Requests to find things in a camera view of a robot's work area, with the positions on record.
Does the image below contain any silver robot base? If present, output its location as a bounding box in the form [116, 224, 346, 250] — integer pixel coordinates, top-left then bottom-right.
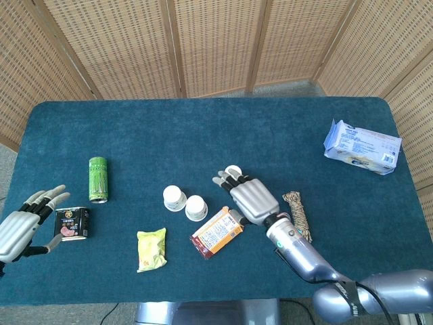
[135, 299, 281, 325]

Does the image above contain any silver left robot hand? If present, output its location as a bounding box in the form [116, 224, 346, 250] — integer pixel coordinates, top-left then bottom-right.
[0, 184, 71, 264]

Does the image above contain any white cup large blue flower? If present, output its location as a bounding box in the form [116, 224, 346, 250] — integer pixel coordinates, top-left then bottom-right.
[223, 165, 243, 180]

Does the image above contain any white cup green fern print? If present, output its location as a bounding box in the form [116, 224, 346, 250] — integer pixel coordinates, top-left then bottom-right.
[185, 195, 208, 222]

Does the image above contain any black luncheon meat tin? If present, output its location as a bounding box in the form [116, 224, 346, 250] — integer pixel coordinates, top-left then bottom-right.
[53, 207, 91, 242]

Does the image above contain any blue-white tissue pack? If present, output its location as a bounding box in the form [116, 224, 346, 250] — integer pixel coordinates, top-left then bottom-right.
[323, 118, 403, 176]

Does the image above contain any tan braided rope bundle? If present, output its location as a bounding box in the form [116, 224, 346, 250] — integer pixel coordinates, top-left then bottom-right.
[281, 190, 313, 244]

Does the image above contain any blue felt table cover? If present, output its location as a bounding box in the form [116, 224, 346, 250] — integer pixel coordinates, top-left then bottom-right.
[0, 96, 429, 307]

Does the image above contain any yellow-green snack bag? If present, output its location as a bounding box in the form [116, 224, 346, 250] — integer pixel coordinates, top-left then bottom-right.
[136, 227, 168, 274]

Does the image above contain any green energy drink can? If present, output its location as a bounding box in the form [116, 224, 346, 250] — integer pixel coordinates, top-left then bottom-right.
[88, 156, 109, 204]

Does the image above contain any black floor cable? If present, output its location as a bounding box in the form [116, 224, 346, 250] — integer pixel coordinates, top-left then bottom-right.
[279, 299, 317, 324]
[100, 302, 120, 325]

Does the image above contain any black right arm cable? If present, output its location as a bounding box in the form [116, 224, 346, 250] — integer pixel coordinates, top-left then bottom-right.
[273, 247, 393, 325]

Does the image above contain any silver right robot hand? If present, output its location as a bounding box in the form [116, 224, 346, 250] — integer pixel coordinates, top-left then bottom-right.
[212, 167, 281, 226]

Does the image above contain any orange and maroon cardboard box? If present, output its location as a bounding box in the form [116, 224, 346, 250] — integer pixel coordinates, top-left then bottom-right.
[189, 205, 245, 261]

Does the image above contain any white cup blue-green flower print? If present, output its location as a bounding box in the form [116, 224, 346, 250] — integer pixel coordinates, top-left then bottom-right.
[162, 185, 187, 212]

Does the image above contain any woven bamboo folding screen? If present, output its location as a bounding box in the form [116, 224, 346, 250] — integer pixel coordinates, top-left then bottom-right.
[0, 0, 433, 244]

